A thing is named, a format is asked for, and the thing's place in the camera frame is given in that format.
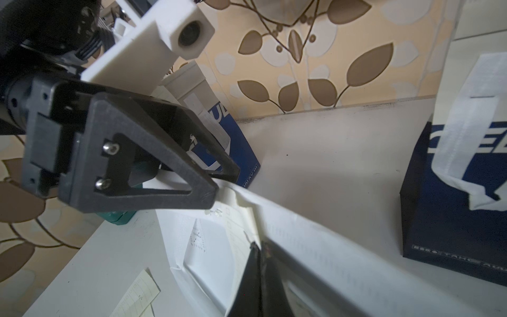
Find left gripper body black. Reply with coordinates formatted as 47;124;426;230
22;75;103;198

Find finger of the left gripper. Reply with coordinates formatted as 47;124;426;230
132;96;240;182
58;92;220;213

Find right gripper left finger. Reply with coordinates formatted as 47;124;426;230
227;243;261;317

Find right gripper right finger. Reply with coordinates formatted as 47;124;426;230
261;243;294;317

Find blue takeaway bag white handles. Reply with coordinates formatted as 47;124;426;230
152;62;261;188

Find white bag back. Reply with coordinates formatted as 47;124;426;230
155;180;479;316

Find dark navy bag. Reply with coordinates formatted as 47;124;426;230
400;52;506;285

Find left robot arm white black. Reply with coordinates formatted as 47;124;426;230
1;1;240;213

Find green plastic tool case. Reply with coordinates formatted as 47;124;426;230
98;160;160;225

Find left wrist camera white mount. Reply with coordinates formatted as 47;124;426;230
81;1;215;95

